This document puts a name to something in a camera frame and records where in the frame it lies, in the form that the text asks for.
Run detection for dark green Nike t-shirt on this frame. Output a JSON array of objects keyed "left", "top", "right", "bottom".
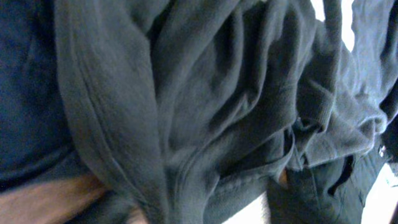
[{"left": 54, "top": 1, "right": 397, "bottom": 223}]

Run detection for navy blue garment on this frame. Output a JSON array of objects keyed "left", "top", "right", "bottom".
[{"left": 1, "top": 0, "right": 88, "bottom": 192}]

